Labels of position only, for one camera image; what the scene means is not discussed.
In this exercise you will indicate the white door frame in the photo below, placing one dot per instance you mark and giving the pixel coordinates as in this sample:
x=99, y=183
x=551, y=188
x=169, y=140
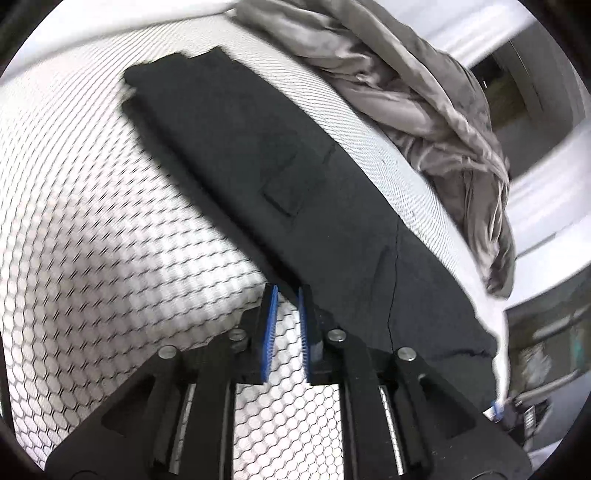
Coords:
x=549, y=184

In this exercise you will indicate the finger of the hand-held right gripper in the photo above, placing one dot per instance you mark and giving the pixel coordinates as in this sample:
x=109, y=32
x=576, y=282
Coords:
x=497, y=410

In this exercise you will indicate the grey crumpled blanket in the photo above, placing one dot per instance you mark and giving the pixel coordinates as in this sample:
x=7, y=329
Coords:
x=415, y=115

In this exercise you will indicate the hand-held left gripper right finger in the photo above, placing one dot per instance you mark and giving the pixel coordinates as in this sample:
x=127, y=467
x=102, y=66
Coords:
x=303, y=332

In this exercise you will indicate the cluttered shelf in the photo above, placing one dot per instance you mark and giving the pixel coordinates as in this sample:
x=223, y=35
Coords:
x=549, y=332

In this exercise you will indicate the black pants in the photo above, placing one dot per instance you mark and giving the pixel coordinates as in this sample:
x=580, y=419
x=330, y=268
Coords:
x=277, y=161

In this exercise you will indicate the white honeycomb mesh mattress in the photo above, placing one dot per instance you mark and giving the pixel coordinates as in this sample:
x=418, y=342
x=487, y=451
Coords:
x=92, y=230

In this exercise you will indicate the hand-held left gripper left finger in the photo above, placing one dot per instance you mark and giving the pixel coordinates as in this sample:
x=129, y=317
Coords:
x=270, y=332

